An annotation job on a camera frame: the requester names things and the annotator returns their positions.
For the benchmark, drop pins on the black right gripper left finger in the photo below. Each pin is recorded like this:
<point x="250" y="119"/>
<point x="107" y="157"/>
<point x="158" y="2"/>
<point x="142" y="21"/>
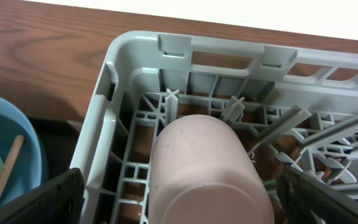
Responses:
<point x="59" y="200"/>

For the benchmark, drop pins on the grey dishwasher rack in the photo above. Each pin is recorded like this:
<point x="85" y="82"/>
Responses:
<point x="288" y="106"/>

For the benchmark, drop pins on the brown serving tray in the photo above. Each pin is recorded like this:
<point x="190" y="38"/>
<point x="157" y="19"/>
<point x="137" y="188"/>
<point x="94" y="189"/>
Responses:
<point x="58" y="138"/>

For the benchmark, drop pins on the dark blue plate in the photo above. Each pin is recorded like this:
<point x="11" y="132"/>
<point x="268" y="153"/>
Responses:
<point x="31" y="168"/>

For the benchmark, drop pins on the wooden chopstick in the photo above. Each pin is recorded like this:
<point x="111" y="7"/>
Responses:
<point x="10" y="161"/>

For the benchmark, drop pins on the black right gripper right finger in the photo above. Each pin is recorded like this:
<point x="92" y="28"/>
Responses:
<point x="304" y="199"/>

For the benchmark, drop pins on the pink cup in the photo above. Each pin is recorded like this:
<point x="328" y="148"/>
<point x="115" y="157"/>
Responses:
<point x="201" y="173"/>

